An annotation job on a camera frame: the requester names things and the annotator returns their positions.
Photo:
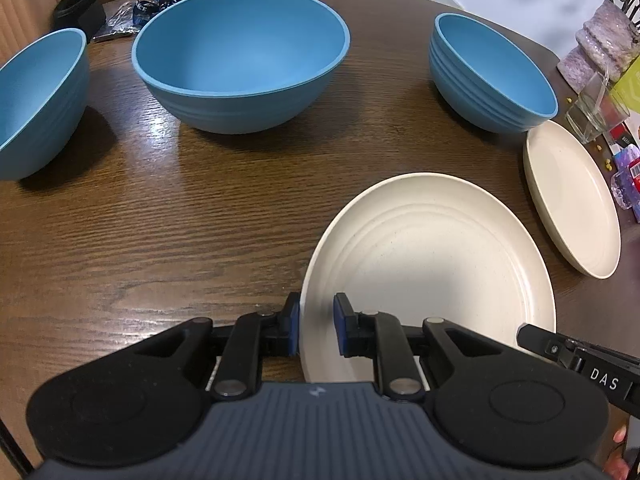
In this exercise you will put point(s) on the pink textured vase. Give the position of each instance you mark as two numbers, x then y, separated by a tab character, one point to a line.
607	43

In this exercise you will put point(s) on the black round pouch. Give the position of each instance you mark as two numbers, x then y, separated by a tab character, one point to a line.
86	15

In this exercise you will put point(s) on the blue bowl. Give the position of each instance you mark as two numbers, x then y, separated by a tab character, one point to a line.
44	91
486	78
240	66

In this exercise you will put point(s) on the clear drinking glass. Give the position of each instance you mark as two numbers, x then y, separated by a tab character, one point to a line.
597	109

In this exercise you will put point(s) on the person's right hand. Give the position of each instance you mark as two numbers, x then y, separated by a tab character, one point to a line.
615	465

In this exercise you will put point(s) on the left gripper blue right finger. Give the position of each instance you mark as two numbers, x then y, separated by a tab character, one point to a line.
391	347

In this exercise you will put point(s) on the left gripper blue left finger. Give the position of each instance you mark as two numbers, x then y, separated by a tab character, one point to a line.
242	347

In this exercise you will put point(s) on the cream plate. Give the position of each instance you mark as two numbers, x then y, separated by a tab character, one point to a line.
417	246
573	200

